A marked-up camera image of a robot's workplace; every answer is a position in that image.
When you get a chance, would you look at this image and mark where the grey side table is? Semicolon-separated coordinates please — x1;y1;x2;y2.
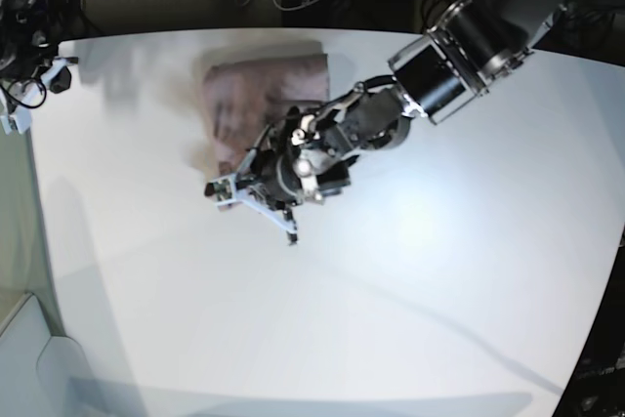
1;294;91;416

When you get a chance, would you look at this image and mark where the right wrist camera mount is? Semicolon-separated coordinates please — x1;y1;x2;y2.
1;57;79;135

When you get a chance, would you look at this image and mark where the mauve t-shirt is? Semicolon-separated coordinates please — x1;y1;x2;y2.
188;40;329;180

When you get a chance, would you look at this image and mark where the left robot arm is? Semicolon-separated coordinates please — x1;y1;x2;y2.
238;0;565;210

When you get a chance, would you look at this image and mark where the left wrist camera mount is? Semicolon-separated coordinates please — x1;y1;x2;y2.
204;112;324;246

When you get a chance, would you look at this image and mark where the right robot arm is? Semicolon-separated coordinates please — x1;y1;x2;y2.
1;0;72;78

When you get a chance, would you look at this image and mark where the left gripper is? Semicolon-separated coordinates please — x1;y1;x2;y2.
248;133;361;207

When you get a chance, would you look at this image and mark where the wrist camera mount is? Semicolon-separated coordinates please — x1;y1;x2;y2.
204;112;324;246
1;57;79;135

